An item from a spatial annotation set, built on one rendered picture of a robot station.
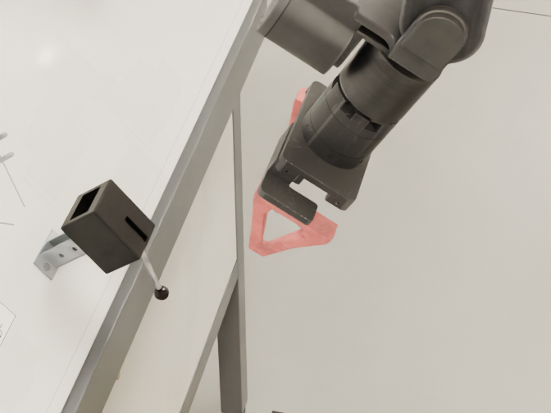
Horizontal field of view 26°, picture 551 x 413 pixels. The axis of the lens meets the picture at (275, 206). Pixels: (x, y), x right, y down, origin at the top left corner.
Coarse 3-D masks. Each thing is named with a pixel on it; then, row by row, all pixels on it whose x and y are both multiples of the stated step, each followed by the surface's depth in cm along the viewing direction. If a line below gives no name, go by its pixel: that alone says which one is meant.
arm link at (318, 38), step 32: (288, 0) 81; (320, 0) 81; (352, 0) 81; (384, 0) 83; (288, 32) 82; (320, 32) 82; (352, 32) 82; (384, 32) 81; (416, 32) 78; (448, 32) 77; (320, 64) 84; (416, 64) 80
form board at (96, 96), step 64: (0, 0) 116; (64, 0) 124; (128, 0) 133; (192, 0) 143; (0, 64) 113; (64, 64) 120; (128, 64) 128; (192, 64) 138; (0, 128) 110; (64, 128) 117; (128, 128) 125; (192, 128) 134; (0, 192) 107; (64, 192) 114; (128, 192) 121; (0, 256) 105; (64, 320) 108; (0, 384) 100; (64, 384) 105
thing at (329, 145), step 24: (312, 96) 93; (336, 96) 86; (312, 120) 89; (336, 120) 87; (360, 120) 86; (288, 144) 88; (312, 144) 89; (336, 144) 88; (360, 144) 88; (288, 168) 88; (312, 168) 88; (336, 168) 89; (360, 168) 91; (336, 192) 88
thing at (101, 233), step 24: (96, 192) 105; (120, 192) 105; (72, 216) 104; (96, 216) 101; (120, 216) 104; (144, 216) 106; (48, 240) 110; (72, 240) 104; (96, 240) 103; (120, 240) 103; (144, 240) 105; (48, 264) 108; (96, 264) 105; (120, 264) 105
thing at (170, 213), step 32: (256, 0) 155; (256, 32) 154; (224, 64) 144; (224, 96) 142; (224, 128) 144; (192, 160) 131; (192, 192) 133; (160, 224) 123; (160, 256) 124; (128, 288) 116; (128, 320) 116; (96, 352) 110; (96, 384) 109
